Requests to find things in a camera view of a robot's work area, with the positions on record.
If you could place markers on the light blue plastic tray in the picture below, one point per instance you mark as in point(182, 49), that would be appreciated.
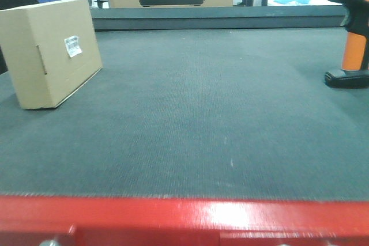
point(292, 2)

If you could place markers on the small brown cardboard package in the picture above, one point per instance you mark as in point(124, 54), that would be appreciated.
point(32, 42)

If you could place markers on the white barcode label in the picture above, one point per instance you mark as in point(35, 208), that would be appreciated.
point(72, 46)

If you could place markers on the dark grey table mat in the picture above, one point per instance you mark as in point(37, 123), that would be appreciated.
point(236, 114)

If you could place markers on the raised grey table ledge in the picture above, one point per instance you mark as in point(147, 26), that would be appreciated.
point(236, 17)

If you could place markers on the orange black barcode scanner gun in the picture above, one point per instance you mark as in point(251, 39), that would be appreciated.
point(354, 69)

